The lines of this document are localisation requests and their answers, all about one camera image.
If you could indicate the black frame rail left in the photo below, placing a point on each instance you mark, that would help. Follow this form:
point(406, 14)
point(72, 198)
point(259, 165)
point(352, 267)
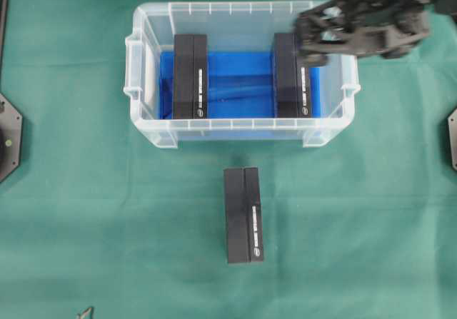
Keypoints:
point(4, 10)

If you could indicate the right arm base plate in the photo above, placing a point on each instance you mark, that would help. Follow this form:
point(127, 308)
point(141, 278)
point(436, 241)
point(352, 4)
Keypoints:
point(452, 130)

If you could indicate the clear plastic storage case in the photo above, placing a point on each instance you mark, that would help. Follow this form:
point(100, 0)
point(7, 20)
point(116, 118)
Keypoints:
point(230, 26)

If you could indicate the blue liner sheet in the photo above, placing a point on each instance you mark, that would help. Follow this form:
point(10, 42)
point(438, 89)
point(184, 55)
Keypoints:
point(240, 85)

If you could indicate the black realsense box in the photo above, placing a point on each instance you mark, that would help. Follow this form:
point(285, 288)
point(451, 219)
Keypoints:
point(191, 76)
point(291, 79)
point(243, 214)

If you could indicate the small metal bracket bottom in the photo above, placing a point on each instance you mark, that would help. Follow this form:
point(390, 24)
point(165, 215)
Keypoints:
point(86, 314)

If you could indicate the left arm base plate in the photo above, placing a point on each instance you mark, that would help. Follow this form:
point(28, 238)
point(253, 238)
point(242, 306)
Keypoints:
point(11, 136)

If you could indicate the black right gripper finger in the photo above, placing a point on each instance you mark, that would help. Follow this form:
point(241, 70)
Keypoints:
point(313, 60)

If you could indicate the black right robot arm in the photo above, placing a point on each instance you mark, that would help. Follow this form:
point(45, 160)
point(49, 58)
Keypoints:
point(363, 28)

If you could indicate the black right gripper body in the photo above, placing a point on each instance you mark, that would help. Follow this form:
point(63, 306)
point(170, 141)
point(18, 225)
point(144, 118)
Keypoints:
point(363, 28)

